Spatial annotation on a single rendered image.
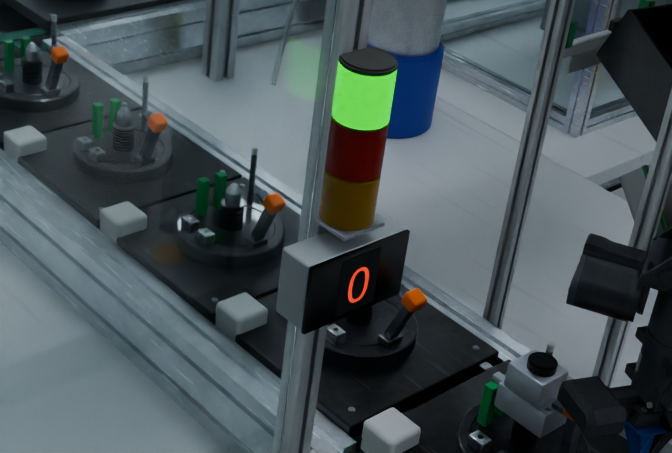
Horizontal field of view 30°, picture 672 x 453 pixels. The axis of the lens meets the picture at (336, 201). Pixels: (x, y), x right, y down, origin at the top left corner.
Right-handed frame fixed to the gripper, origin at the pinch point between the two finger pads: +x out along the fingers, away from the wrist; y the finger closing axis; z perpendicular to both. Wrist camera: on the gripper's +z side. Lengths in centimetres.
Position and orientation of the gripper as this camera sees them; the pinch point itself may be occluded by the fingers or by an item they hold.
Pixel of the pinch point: (646, 438)
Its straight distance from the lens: 123.0
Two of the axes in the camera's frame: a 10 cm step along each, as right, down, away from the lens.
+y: 9.3, -0.7, 3.5
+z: 3.4, 5.0, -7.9
